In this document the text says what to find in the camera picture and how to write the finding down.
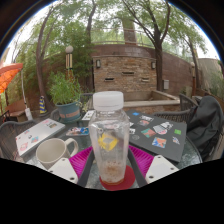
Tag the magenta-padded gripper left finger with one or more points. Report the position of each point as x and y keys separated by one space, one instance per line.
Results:
x=80 y=161

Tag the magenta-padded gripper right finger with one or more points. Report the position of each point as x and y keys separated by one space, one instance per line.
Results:
x=143 y=160

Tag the clear plastic bottle white cap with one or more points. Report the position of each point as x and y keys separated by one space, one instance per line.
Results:
x=109 y=123

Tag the black laptop with stickers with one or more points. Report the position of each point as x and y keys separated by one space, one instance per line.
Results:
x=166 y=150

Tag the flat round red coaster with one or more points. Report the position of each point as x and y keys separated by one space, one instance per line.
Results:
x=128 y=181

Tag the blue photo card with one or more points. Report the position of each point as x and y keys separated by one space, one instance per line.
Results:
x=77 y=131

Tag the white ribbed ceramic mug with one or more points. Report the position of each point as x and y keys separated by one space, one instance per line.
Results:
x=50 y=153

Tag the yellow card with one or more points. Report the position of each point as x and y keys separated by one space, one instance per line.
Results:
x=108 y=142

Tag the white sticker sheet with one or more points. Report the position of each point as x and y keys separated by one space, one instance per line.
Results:
x=88 y=115

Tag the green plant in blue pot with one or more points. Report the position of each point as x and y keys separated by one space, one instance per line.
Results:
x=68 y=113

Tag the silver laptop with stickers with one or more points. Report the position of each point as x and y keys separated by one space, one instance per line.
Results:
x=36 y=135

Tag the blue yellow striped bollard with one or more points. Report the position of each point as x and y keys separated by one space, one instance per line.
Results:
x=42 y=106

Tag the wooden bench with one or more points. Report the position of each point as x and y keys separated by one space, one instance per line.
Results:
x=15 y=108

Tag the forked dark-trunk tree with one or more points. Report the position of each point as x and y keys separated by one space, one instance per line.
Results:
x=158 y=66

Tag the leaning thin-trunk tree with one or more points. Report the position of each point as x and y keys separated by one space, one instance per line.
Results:
x=39 y=73

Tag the slim-trunk tree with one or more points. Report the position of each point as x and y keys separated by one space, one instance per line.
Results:
x=196 y=63

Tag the orange canopy with white pole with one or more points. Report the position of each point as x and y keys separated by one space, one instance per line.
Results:
x=10 y=75

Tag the grey wall utility box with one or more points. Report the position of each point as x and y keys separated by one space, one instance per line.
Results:
x=166 y=84

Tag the wooden lamp post globe top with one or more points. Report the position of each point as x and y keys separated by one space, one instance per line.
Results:
x=193 y=80
x=69 y=61

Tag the black wall lantern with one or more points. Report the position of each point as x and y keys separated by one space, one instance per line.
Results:
x=98 y=64
x=153 y=65

